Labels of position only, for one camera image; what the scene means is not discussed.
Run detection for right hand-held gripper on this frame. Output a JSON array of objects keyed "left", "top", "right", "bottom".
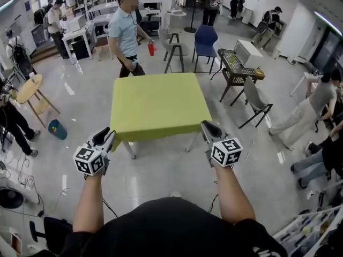
[{"left": 200, "top": 120, "right": 244, "bottom": 169}]

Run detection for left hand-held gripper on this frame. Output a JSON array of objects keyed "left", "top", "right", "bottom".
[{"left": 73, "top": 127, "right": 116, "bottom": 176}]

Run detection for yellow-green tablecloth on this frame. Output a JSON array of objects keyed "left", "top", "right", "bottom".
[{"left": 109, "top": 72, "right": 213, "bottom": 153}]

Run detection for person's right forearm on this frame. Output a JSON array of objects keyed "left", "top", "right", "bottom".
[{"left": 213, "top": 164, "right": 257, "bottom": 226}]

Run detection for person's left forearm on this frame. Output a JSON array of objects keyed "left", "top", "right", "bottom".
[{"left": 71, "top": 170, "right": 106, "bottom": 234}]

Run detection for white table with black lines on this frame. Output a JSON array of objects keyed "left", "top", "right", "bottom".
[{"left": 122, "top": 131, "right": 202, "bottom": 160}]

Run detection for teal waste bin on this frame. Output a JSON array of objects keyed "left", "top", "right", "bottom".
[{"left": 47, "top": 119, "right": 68, "bottom": 141}]

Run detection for brown perforated metal table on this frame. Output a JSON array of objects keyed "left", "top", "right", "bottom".
[{"left": 210, "top": 48, "right": 266, "bottom": 103}]

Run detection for round wooden table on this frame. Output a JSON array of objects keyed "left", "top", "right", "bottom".
[{"left": 16, "top": 73, "right": 61, "bottom": 128}]

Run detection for grey chair with dark legs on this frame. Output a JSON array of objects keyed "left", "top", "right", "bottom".
[{"left": 162, "top": 32, "right": 186, "bottom": 74}]

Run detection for black box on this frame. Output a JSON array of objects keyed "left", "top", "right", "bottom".
[{"left": 71, "top": 36, "right": 93, "bottom": 61}]

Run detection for wooden chair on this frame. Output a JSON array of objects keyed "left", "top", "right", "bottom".
[{"left": 92, "top": 22, "right": 114, "bottom": 62}]

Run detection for navy blue chair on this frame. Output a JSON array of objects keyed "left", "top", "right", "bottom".
[{"left": 192, "top": 25, "right": 218, "bottom": 74}]

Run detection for black office chair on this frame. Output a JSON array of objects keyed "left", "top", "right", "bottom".
[
  {"left": 28, "top": 216, "right": 73, "bottom": 251},
  {"left": 135, "top": 8, "right": 161, "bottom": 47}
]

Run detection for person's black shirt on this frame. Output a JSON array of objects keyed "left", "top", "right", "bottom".
[{"left": 57, "top": 196, "right": 289, "bottom": 257}]

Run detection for black pole stand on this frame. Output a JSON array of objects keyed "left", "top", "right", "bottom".
[{"left": 183, "top": 0, "right": 198, "bottom": 34}]

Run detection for white desk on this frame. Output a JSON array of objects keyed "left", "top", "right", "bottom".
[{"left": 61, "top": 22, "right": 94, "bottom": 65}]

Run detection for black floor fan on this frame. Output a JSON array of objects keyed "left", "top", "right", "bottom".
[{"left": 0, "top": 187, "right": 25, "bottom": 210}]

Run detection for white side table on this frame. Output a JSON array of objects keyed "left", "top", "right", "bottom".
[{"left": 290, "top": 70, "right": 324, "bottom": 97}]

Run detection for small grey cabinet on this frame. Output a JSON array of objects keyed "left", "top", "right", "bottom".
[{"left": 273, "top": 20, "right": 288, "bottom": 39}]

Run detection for round white table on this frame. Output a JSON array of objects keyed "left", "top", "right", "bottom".
[{"left": 165, "top": 9, "right": 188, "bottom": 34}]

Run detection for white shelf rack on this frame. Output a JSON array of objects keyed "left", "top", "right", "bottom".
[{"left": 83, "top": 0, "right": 165, "bottom": 29}]

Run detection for white storage shelf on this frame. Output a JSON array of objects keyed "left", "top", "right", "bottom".
[{"left": 271, "top": 204, "right": 343, "bottom": 257}]

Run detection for red and white box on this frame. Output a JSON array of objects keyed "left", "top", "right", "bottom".
[{"left": 9, "top": 233, "right": 23, "bottom": 254}]

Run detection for white cable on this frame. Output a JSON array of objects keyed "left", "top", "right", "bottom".
[
  {"left": 241, "top": 137, "right": 255, "bottom": 171},
  {"left": 55, "top": 187, "right": 72, "bottom": 211}
]

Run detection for grey chair with black frame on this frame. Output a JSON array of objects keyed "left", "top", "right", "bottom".
[{"left": 229, "top": 75, "right": 274, "bottom": 130}]

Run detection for black cable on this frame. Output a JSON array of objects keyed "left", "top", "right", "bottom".
[
  {"left": 102, "top": 199, "right": 119, "bottom": 219},
  {"left": 207, "top": 194, "right": 219, "bottom": 214}
]

